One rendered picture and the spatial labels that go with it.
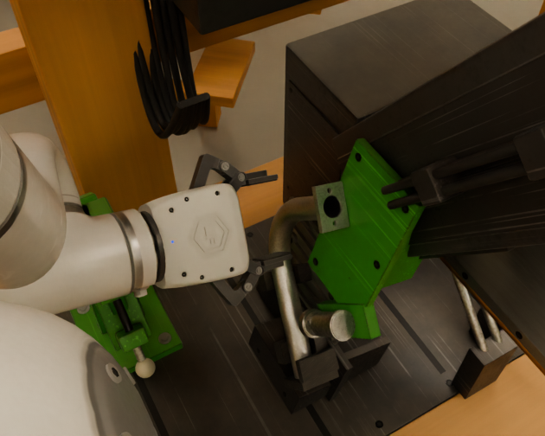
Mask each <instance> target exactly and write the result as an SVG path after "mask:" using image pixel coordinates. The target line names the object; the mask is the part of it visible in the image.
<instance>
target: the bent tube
mask: <svg viewBox="0 0 545 436"><path fill-rule="evenodd" d="M311 188H312V194H313V196H304V197H297V198H293V199H291V200H289V201H288V202H286V203H284V204H283V205H282V206H281V207H280V208H279V210H278V211H277V213H276V215H275V216H274V218H273V220H272V225H271V229H270V234H269V243H268V251H269V254H270V253H276V252H290V251H291V237H292V231H293V229H294V227H295V225H296V224H297V223H298V222H299V221H317V224H318V229H319V233H320V234H323V233H327V232H330V231H334V230H338V229H341V228H348V227H349V217H348V211H347V206H346V201H345V195H344V190H343V182H342V181H341V182H335V183H327V184H323V185H318V186H314V187H311ZM327 189H329V193H328V191H327ZM333 222H335V225H333ZM271 271H272V278H273V283H274V286H275V291H276V294H277V299H278V302H279V309H280V314H281V317H282V322H283V326H284V330H285V337H286V341H287V345H288V349H289V353H290V358H291V361H292V369H293V373H294V377H295V378H296V379H299V376H298V370H297V366H296V362H295V361H297V360H299V359H301V358H304V357H306V356H310V355H312V353H311V346H310V343H309V338H308V337H306V336H304V335H303V334H302V332H301V331H300V328H299V325H298V322H299V318H300V316H301V314H302V313H303V311H302V307H301V303H300V299H299V295H298V288H297V284H296V280H295V276H294V271H293V267H292V259H289V260H284V265H283V266H281V267H277V268H273V269H271Z"/></svg>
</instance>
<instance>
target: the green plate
mask: <svg viewBox="0 0 545 436"><path fill-rule="evenodd" d="M400 179H402V178H401V177H400V175H399V174H398V173H397V172H396V171H395V170H394V169H393V168H392V167H391V166H390V165H389V164H388V163H387V162H386V161H385V159H384V158H383V157H382V156H381V155H380V154H379V153H378V152H377V151H376V150H375V149H374V148H373V147H372V146H371V145H370V143H369V142H368V141H367V140H366V139H365V138H358V139H357V140H356V142H355V144H354V147H353V149H352V152H351V153H350V156H349V160H348V162H347V164H346V166H345V169H344V171H343V174H342V177H341V179H340V182H341V181H342V182H343V190H344V195H345V201H346V206H347V211H348V217H349V227H348V228H341V229H338V230H334V231H330V232H327V233H323V234H320V233H319V234H318V237H317V240H316V242H315V245H314V247H313V249H312V251H311V255H310V258H309V259H308V264H309V265H310V266H311V268H312V269H313V271H314V272H315V273H316V275H317V276H318V277H319V278H320V280H321V281H322V282H323V284H324V286H325V287H326V288H327V290H328V291H329V292H330V294H331V296H332V297H333V298H334V299H335V300H336V302H337V303H343V304H365V307H367V308H368V307H370V306H372V305H373V303H374V302H375V300H376V298H377V296H378V294H379V292H380V290H381V289H382V288H384V287H387V286H390V285H394V284H397V283H399V282H401V281H404V280H407V279H411V278H412V277H413V275H414V273H415V272H416V270H417V268H418V266H419V265H420V262H421V261H422V260H423V259H420V260H419V257H420V256H416V257H407V253H408V250H409V247H410V245H408V243H409V241H410V237H411V234H412V232H413V230H414V227H415V225H416V224H417V222H418V220H419V218H420V216H421V215H422V213H423V211H424V209H425V206H423V205H422V203H421V202H418V203H415V204H411V205H407V206H404V207H400V208H395V209H389V208H388V205H387V204H388V202H389V201H392V200H394V199H398V198H401V197H404V196H410V193H412V192H414V190H413V189H412V188H408V189H403V190H400V191H397V192H394V193H391V194H388V195H383V194H382V192H381V188H382V187H383V186H386V185H389V184H391V183H396V182H398V180H400Z"/></svg>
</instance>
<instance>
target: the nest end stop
mask: <svg viewBox="0 0 545 436"><path fill-rule="evenodd" d="M337 377H339V374H338V371H337V370H335V371H332V372H330V373H329V374H326V375H322V376H320V377H318V378H316V379H313V380H311V381H308V382H306V383H302V382H300V380H299V379H296V378H295V377H294V375H292V376H289V377H286V378H285V379H284V384H285V387H287V388H293V389H297V390H300V391H306V390H308V389H311V388H314V387H316V386H318V385H321V384H323V383H326V382H328V381H331V380H333V379H335V378H337Z"/></svg>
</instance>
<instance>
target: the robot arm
mask: <svg viewBox="0 0 545 436"><path fill-rule="evenodd" d="M210 170H215V171H216V172H217V173H218V174H220V175H221V176H223V177H224V178H225V179H224V180H223V181H222V183H218V184H212V185H207V186H205V184H206V182H207V179H208V173H209V171H210ZM278 178H279V177H278V174H275V175H270V176H268V175H267V172H266V170H261V171H255V172H251V173H245V172H243V171H242V172H240V171H239V170H237V169H236V168H235V167H234V166H233V165H232V164H230V163H229V162H228V161H223V160H221V159H220V158H218V157H215V156H212V155H210V154H208V153H207V154H203V155H200V156H199V158H198V162H197V165H196V169H195V172H194V175H193V177H192V181H191V184H190V186H189V189H188V190H184V191H181V192H177V193H174V194H171V195H167V196H163V197H160V198H157V199H155V200H153V201H150V202H147V203H146V204H144V205H141V206H140V207H139V209H138V210H136V209H133V208H132V209H127V210H123V211H119V212H114V213H110V214H106V215H96V216H90V215H87V214H85V212H84V210H83V208H82V205H81V202H80V197H79V194H78V191H77V189H76V186H75V183H74V179H73V176H72V173H71V171H70V169H69V167H68V165H67V162H66V160H65V158H64V157H63V156H62V154H61V152H60V150H59V149H58V147H57V146H56V145H55V143H54V142H53V141H52V140H50V139H49V138H47V137H45V136H43V135H41V134H38V133H32V132H20V133H13V134H8V133H7V132H6V131H5V130H4V128H2V126H1V125H0V436H158V435H157V431H156V429H155V427H154V426H153V423H152V421H151V417H150V415H149V414H148V412H147V410H146V407H145V405H144V403H143V401H142V399H141V397H140V394H139V392H138V391H137V389H136V388H135V386H134V384H135V383H136V382H135V381H134V379H133V378H132V376H131V374H130V372H129V371H128V369H127V368H126V367H123V369H122V367H121V366H120V365H119V363H118V362H117V361H116V360H115V359H114V357H113V356H112V355H111V354H110V353H109V352H108V351H107V350H106V349H105V348H104V347H103V346H101V345H100V344H99V343H98V342H97V341H96V340H95V339H94V338H93V337H91V336H89V335H88V334H87V333H86V332H85V331H83V330H81V329H80V328H78V327H77V326H76V325H74V324H71V323H69V322H68V321H66V320H64V319H62V318H60V317H57V316H56V315H55V314H58V313H61V312H64V311H70V310H73V309H77V308H80V307H83V306H87V305H92V304H96V303H99V302H103V301H106V300H109V299H113V298H118V297H122V296H125V295H128V294H131V293H132V292H134V297H135V298H140V297H143V296H145V295H147V294H148V293H147V288H149V287H150V285H156V286H157V287H160V288H162V289H168V288H178V287H185V286H191V285H200V284H204V283H210V284H211V285H212V287H213V288H214V289H215V290H216V291H217V292H218V294H219V295H220V296H221V297H222V298H223V299H224V301H225V302H226V303H227V304H228V305H233V306H236V305H238V304H239V302H240V301H241V300H242V299H243V298H244V297H245V296H246V295H247V294H248V293H249V292H250V291H251V290H252V289H253V287H254V286H255V284H256V282H257V280H258V278H259V276H261V275H263V274H264V271H267V270H271V269H273V268H277V267H281V266H283V265H284V260H289V259H292V258H293V257H292V253H291V252H276V253H270V254H267V255H263V256H260V257H257V258H253V260H250V259H249V254H248V249H247V239H246V235H245V230H244V225H243V220H242V216H241V211H240V204H239V199H238V196H237V194H236V192H237V191H238V190H239V188H240V187H245V186H251V185H255V184H260V183H268V182H272V181H277V180H278ZM241 274H242V276H241V278H240V280H239V282H238V284H237V286H236V287H235V288H234V289H232V288H231V287H230V286H229V284H228V283H227V282H226V281H225V280H224V279H227V278H231V277H234V276H238V275H241Z"/></svg>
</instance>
